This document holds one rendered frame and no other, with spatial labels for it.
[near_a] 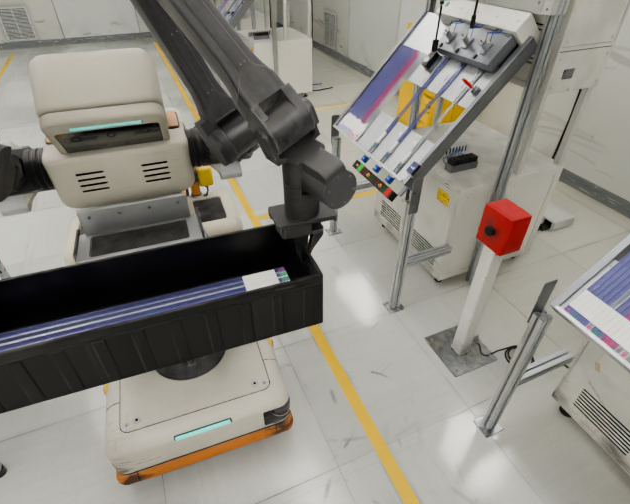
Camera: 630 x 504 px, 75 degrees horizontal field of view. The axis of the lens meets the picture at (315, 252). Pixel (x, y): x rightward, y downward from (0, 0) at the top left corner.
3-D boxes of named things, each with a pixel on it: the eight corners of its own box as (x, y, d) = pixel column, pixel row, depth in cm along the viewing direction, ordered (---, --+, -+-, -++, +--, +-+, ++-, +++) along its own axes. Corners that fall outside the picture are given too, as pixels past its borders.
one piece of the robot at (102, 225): (97, 273, 102) (64, 198, 89) (209, 249, 110) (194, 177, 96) (94, 318, 91) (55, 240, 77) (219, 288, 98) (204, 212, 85)
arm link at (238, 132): (229, 117, 88) (209, 131, 86) (233, 99, 78) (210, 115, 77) (256, 152, 89) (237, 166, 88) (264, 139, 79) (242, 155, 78)
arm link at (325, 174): (297, 92, 58) (249, 127, 56) (351, 114, 51) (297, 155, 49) (321, 158, 67) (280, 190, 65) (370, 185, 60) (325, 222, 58)
